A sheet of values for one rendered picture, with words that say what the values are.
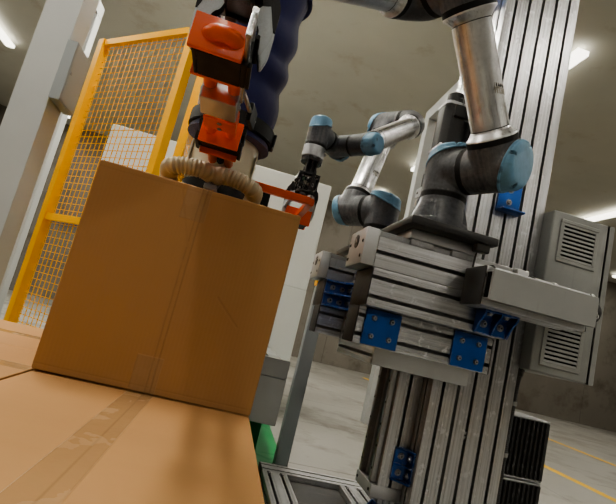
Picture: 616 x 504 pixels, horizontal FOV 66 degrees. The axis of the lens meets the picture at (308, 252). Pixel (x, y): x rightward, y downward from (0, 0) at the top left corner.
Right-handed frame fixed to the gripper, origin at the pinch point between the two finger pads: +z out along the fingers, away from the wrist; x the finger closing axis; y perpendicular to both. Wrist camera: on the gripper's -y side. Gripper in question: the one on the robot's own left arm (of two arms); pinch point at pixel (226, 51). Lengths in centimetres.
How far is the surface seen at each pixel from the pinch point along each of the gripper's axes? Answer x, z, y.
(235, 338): -13, 39, 29
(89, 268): 16.3, 33.2, 29.5
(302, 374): -52, 54, 150
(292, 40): -9, -38, 54
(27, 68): 105, -51, 165
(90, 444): 2, 53, -4
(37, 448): 6, 53, -8
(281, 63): -8, -31, 54
